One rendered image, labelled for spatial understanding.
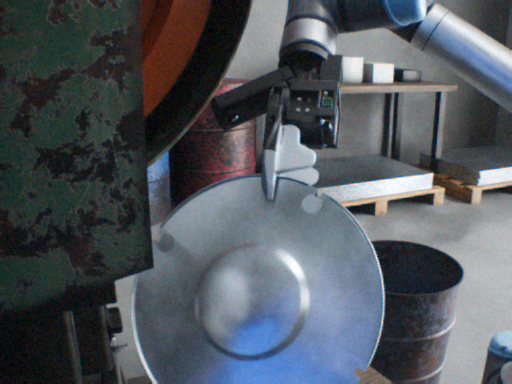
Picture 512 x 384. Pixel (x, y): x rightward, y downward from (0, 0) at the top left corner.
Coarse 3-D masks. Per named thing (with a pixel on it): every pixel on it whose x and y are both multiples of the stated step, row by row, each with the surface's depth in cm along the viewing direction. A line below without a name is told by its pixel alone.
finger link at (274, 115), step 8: (272, 96) 59; (272, 104) 58; (280, 104) 59; (272, 112) 58; (280, 112) 58; (272, 120) 58; (280, 120) 58; (272, 128) 57; (264, 136) 57; (272, 136) 57; (264, 144) 57; (272, 144) 57
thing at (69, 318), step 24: (72, 312) 41; (96, 312) 41; (120, 312) 44; (0, 336) 36; (24, 336) 37; (48, 336) 38; (72, 336) 39; (96, 336) 42; (0, 360) 37; (24, 360) 37; (48, 360) 38; (72, 360) 39; (96, 360) 43
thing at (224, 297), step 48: (240, 192) 59; (288, 192) 58; (192, 240) 59; (240, 240) 58; (288, 240) 56; (336, 240) 54; (144, 288) 59; (192, 288) 57; (240, 288) 55; (288, 288) 54; (336, 288) 53; (144, 336) 57; (192, 336) 56; (240, 336) 54; (288, 336) 52; (336, 336) 51
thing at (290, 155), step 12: (288, 132) 59; (288, 144) 58; (300, 144) 58; (264, 156) 57; (276, 156) 57; (288, 156) 57; (300, 156) 57; (312, 156) 57; (264, 168) 57; (276, 168) 57; (288, 168) 57; (300, 168) 57; (264, 180) 57; (264, 192) 57
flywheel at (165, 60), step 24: (144, 0) 75; (168, 0) 74; (192, 0) 74; (144, 24) 76; (168, 24) 74; (192, 24) 75; (144, 48) 75; (168, 48) 75; (192, 48) 76; (144, 72) 75; (168, 72) 76; (144, 96) 76
